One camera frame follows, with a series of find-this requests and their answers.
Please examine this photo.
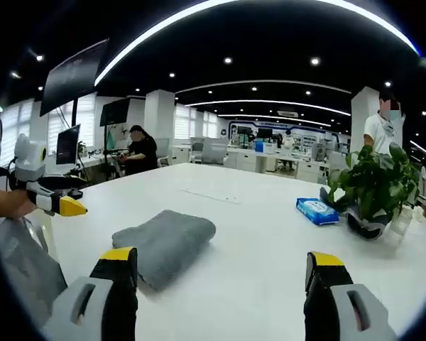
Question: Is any desk computer monitor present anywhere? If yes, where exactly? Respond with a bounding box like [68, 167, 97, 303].
[55, 124, 82, 166]

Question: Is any green leafy plant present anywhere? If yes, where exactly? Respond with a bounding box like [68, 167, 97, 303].
[328, 141, 422, 228]

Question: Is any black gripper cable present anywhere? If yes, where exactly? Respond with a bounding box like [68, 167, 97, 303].
[0, 165, 18, 193]

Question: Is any large hanging dark screen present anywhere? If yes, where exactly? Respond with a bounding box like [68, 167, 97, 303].
[39, 38, 109, 117]

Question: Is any grey office chair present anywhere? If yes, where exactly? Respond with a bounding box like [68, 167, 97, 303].
[202, 136, 228, 165]

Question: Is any blue wet wipes packet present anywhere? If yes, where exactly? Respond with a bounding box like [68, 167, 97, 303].
[296, 197, 341, 227]

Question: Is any grey towel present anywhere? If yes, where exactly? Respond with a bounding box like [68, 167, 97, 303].
[111, 209, 217, 292]

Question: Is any clear glass vase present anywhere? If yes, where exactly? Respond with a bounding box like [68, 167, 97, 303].
[385, 205, 413, 247]

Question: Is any dark rounded headset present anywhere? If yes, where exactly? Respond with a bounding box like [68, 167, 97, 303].
[319, 187, 385, 242]

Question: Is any small hanging dark screen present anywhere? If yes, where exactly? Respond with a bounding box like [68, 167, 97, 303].
[99, 97, 131, 127]

